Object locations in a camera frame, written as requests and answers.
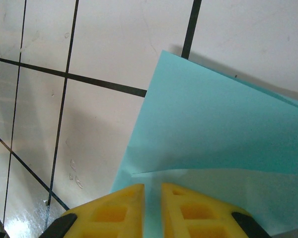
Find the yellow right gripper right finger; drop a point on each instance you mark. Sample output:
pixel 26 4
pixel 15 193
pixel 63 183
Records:
pixel 201 218

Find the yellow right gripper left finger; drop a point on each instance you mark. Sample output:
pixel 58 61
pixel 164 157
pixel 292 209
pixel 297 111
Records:
pixel 109 218

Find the light blue paper sheet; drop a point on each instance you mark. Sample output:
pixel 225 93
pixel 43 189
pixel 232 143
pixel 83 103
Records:
pixel 201 124

